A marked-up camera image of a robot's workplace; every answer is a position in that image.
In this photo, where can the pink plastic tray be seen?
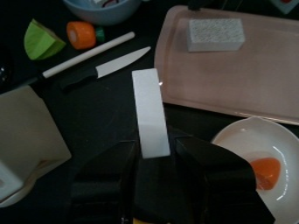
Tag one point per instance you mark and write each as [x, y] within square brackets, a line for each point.
[229, 70]

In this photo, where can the beige cutting board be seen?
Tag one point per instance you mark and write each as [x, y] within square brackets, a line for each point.
[26, 137]

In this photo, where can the white strip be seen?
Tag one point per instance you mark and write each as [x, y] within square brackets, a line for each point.
[149, 113]

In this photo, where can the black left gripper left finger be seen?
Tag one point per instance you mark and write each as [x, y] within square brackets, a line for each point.
[102, 180]

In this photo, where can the light blue bowl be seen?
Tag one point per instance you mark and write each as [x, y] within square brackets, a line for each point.
[101, 10]

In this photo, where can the white stick black tip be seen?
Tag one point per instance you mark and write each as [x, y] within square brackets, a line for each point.
[82, 57]

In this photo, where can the white dish with spout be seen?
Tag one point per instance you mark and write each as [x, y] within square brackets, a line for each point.
[268, 151]

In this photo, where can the green toy vegetable wedge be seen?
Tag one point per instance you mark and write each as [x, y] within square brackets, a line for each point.
[40, 42]

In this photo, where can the orange toy salmon piece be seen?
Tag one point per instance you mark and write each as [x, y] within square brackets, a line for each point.
[265, 172]

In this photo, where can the orange toy carrot piece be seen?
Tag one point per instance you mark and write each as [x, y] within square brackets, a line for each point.
[80, 35]

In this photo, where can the speckled white rice block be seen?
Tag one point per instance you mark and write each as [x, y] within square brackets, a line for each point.
[215, 34]

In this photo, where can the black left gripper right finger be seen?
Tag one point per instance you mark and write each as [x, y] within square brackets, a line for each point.
[221, 180]

